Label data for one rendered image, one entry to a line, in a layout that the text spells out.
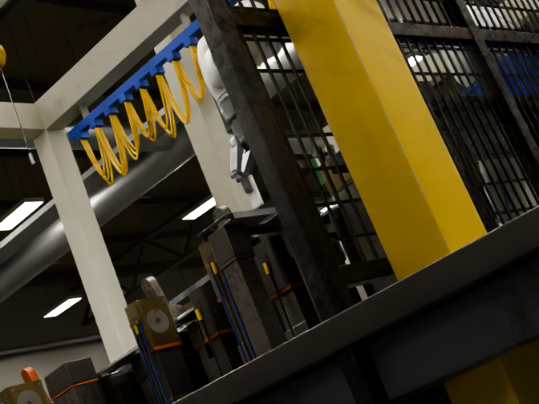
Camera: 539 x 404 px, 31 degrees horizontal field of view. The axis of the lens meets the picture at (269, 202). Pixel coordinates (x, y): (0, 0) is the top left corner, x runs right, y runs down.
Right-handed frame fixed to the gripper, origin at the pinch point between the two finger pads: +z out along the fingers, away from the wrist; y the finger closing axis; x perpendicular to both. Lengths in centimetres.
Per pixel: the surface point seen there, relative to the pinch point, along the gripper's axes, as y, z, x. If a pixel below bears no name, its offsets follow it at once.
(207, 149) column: 549, -306, 578
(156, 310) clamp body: -12.2, 8.5, 37.7
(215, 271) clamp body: -20.6, 12.0, 4.7
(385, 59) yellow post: -43, 9, -68
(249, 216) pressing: -30.8, 10.8, -20.4
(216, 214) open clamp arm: -13.3, -0.7, 5.9
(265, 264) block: -19.0, 16.3, -7.7
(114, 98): 218, -204, 299
